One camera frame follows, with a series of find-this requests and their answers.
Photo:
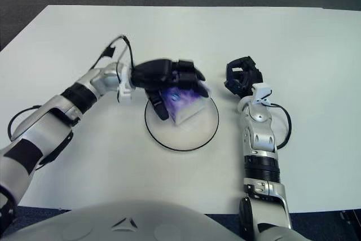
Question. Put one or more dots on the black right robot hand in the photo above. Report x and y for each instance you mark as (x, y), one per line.
(251, 77)

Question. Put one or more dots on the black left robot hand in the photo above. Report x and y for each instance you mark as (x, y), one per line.
(155, 73)

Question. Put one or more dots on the purple tissue paper pack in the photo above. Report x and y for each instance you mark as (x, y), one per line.
(186, 104)

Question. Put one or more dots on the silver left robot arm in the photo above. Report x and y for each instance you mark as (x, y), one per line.
(53, 111)

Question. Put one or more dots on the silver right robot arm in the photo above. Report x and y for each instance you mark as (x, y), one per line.
(262, 136)

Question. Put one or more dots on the white plate with black rim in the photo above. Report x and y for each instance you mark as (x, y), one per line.
(191, 136)

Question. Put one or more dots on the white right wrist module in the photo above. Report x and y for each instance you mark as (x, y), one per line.
(262, 91)

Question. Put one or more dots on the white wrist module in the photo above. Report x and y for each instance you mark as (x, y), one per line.
(262, 91)
(124, 91)

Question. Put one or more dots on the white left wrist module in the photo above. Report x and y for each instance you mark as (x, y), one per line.
(124, 91)

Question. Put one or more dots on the grey robot torso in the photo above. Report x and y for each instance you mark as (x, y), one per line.
(127, 218)

